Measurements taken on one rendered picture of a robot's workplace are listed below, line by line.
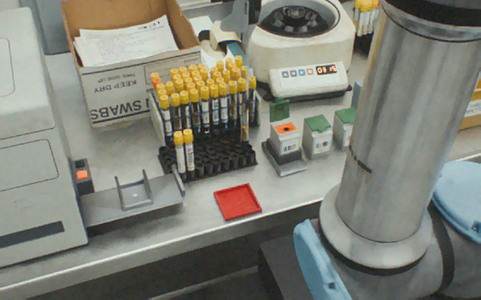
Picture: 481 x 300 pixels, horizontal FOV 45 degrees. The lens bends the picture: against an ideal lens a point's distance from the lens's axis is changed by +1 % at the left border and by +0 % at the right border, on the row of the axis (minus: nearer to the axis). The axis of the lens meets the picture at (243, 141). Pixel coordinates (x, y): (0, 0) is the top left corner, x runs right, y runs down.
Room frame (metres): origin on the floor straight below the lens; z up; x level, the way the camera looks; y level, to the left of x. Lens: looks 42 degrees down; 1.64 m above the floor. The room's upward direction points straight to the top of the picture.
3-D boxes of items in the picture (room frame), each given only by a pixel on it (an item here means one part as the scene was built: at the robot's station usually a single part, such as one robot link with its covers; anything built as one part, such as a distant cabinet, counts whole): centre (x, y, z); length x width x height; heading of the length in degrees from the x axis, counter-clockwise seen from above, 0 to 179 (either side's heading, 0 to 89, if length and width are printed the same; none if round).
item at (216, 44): (1.11, 0.06, 0.92); 0.24 x 0.12 x 0.10; 20
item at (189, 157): (0.80, 0.07, 0.93); 0.17 x 0.09 x 0.11; 111
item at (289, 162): (0.81, -0.08, 0.89); 0.09 x 0.05 x 0.04; 22
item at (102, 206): (0.66, 0.20, 0.92); 0.21 x 0.07 x 0.05; 110
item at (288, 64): (1.13, -0.12, 0.94); 0.30 x 0.24 x 0.12; 11
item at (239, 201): (0.69, 0.01, 0.88); 0.07 x 0.07 x 0.01; 20
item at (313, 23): (1.15, -0.12, 0.97); 0.15 x 0.15 x 0.07
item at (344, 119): (0.85, -0.20, 0.91); 0.05 x 0.04 x 0.07; 20
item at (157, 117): (0.91, 0.08, 0.91); 0.20 x 0.10 x 0.07; 110
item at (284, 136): (0.81, -0.08, 0.92); 0.05 x 0.04 x 0.06; 22
